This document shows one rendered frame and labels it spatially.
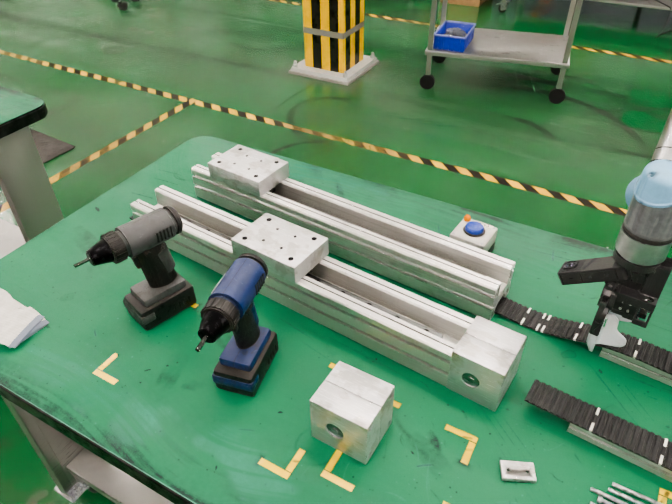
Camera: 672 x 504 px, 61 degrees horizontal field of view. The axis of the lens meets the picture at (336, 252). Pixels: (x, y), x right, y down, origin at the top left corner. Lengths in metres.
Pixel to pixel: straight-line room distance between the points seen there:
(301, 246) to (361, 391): 0.34
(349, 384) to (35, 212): 1.72
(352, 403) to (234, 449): 0.21
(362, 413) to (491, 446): 0.23
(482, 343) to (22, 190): 1.80
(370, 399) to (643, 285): 0.48
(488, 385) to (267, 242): 0.49
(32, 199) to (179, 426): 1.52
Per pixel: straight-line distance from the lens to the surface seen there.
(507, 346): 0.99
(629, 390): 1.13
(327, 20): 4.14
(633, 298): 1.04
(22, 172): 2.33
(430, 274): 1.15
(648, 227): 0.96
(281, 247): 1.10
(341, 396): 0.89
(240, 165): 1.38
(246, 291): 0.90
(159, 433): 1.01
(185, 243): 1.29
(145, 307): 1.15
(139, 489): 1.64
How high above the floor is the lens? 1.59
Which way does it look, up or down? 39 degrees down
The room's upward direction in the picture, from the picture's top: 1 degrees counter-clockwise
